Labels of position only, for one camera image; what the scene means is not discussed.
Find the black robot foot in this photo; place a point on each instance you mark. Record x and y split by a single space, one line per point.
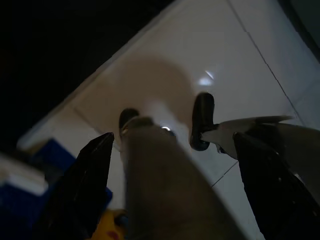
126 117
202 117

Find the yellow red-printed packet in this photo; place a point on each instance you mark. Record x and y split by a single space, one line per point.
110 225

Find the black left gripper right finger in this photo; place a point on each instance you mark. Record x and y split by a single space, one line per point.
275 200

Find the silver left robot leg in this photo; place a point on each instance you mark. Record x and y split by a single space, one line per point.
170 187

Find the black right robot foot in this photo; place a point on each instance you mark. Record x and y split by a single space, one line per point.
202 117

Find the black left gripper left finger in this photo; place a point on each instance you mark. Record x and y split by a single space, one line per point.
80 187

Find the blue plastic crate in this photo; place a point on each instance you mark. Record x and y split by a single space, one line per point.
15 207

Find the black left robot foot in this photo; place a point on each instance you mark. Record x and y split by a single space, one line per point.
126 117

